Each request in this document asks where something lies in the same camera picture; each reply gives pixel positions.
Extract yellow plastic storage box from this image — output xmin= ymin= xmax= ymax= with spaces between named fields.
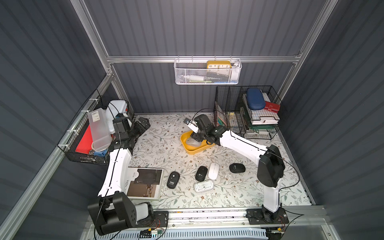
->
xmin=181 ymin=131 xmax=215 ymax=155

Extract black Lecoo mouse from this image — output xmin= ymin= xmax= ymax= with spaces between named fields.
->
xmin=195 ymin=166 xmax=208 ymax=182

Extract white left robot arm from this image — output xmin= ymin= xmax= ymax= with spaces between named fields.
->
xmin=88 ymin=117 xmax=154 ymax=236

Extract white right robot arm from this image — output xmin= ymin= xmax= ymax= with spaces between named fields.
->
xmin=184 ymin=115 xmax=286 ymax=214

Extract grey white mouse upside down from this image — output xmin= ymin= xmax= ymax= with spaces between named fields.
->
xmin=194 ymin=180 xmax=214 ymax=193

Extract black mouse with label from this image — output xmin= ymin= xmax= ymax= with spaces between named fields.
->
xmin=167 ymin=171 xmax=180 ymax=189

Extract red small box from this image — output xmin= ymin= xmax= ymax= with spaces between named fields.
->
xmin=264 ymin=102 xmax=281 ymax=113

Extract colourful paper sheets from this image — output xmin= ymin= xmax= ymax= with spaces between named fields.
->
xmin=215 ymin=101 xmax=228 ymax=127

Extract white plastic case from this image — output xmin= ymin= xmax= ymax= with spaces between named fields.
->
xmin=106 ymin=100 xmax=128 ymax=134

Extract translucent plastic container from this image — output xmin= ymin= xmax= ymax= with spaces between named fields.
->
xmin=88 ymin=108 xmax=112 ymax=152

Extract design trends book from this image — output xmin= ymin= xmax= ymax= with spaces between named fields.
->
xmin=125 ymin=167 xmax=164 ymax=201

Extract red folder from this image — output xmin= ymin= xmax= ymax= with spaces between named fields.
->
xmin=75 ymin=126 xmax=95 ymax=155

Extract stacked white notebooks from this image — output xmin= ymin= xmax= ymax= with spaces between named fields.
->
xmin=241 ymin=92 xmax=281 ymax=126

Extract blue glasses case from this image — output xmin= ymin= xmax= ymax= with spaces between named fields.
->
xmin=246 ymin=88 xmax=266 ymax=111

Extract yellow clock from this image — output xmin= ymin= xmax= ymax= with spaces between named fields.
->
xmin=207 ymin=60 xmax=232 ymax=69

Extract black wire desk organizer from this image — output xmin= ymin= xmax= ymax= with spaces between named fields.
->
xmin=214 ymin=86 xmax=287 ymax=140

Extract black wire wall basket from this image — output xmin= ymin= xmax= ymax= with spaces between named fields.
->
xmin=56 ymin=88 xmax=135 ymax=166

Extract white mesh wall basket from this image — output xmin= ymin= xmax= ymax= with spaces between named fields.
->
xmin=174 ymin=58 xmax=243 ymax=85

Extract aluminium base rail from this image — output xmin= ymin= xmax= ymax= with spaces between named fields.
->
xmin=113 ymin=205 xmax=334 ymax=240

